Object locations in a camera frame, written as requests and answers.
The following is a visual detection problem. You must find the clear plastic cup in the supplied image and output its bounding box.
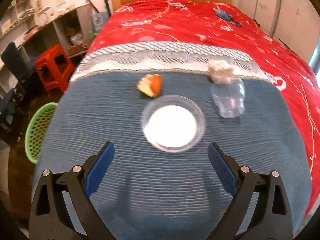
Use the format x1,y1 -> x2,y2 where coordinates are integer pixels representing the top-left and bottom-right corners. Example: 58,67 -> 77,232
210,79 -> 245,118

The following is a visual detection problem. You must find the white round plastic lid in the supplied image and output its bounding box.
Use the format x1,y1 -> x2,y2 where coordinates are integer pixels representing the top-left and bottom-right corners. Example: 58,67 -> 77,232
140,94 -> 206,153

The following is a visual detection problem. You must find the white tissue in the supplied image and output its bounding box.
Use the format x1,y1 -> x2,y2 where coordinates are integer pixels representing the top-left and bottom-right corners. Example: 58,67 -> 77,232
208,60 -> 235,85

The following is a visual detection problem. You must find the orange peel piece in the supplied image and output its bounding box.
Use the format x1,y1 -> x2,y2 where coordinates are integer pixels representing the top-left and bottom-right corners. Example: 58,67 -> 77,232
137,74 -> 162,98

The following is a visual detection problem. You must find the green plastic waste basket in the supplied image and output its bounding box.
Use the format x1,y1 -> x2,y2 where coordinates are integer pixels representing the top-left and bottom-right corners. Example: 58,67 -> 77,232
24,102 -> 58,164

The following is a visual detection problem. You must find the blue striped blanket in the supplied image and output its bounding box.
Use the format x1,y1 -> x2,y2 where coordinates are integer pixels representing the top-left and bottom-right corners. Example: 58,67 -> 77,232
33,41 -> 311,239

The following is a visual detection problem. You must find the dark blue chair near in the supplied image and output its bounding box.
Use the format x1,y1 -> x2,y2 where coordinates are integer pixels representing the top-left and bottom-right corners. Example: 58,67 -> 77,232
1,88 -> 15,130

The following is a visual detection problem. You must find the dark blue chair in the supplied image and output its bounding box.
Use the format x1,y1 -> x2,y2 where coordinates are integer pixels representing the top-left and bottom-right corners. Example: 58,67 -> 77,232
1,88 -> 15,130
1,42 -> 34,83

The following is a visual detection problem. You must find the red plastic stool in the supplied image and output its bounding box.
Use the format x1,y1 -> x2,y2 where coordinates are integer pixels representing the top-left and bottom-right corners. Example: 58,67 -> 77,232
35,44 -> 75,96

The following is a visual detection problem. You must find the dark blue chair far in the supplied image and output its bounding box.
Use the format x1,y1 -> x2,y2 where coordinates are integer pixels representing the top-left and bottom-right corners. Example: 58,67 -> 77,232
1,42 -> 34,83

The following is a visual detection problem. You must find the light blue paper bag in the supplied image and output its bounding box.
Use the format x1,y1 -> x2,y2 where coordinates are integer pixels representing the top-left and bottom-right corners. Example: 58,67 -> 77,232
92,11 -> 109,34

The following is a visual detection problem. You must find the blue toy on bed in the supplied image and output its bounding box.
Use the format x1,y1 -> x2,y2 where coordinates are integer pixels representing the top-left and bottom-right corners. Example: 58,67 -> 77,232
213,9 -> 242,28

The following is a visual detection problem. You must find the white desk lamp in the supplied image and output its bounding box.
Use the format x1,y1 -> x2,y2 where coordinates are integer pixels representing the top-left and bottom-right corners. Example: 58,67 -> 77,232
37,6 -> 51,24

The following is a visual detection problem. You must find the white wardrobe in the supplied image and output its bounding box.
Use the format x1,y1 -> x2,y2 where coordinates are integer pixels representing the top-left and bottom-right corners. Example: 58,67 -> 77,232
232,0 -> 319,64

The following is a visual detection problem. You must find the red bed quilt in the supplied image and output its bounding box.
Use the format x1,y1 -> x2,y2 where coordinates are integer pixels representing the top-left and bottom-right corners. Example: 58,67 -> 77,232
89,0 -> 319,207

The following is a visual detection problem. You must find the black stick leaning left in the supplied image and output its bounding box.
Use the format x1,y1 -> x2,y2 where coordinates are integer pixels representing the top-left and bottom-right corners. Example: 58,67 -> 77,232
86,0 -> 100,13

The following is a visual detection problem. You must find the black stick leaning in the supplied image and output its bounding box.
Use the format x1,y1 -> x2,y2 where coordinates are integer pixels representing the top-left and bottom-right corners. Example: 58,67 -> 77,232
86,0 -> 100,13
104,0 -> 112,18

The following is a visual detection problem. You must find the black stick leaning right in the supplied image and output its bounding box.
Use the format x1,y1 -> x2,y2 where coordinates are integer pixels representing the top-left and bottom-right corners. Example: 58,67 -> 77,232
104,0 -> 112,18

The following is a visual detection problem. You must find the white wall shelf unit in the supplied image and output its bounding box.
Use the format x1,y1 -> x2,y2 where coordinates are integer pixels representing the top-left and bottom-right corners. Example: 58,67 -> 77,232
1,0 -> 35,41

